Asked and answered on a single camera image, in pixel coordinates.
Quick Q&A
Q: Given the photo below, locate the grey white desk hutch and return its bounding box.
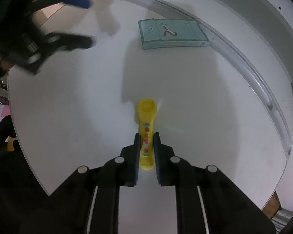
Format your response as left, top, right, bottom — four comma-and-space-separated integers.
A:
97, 0, 293, 156

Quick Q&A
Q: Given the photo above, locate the yellow toy phone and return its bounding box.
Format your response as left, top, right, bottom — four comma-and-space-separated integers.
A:
137, 99, 157, 170

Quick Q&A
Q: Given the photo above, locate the teal cigarette box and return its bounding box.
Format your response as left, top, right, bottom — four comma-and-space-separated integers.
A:
138, 19, 210, 50

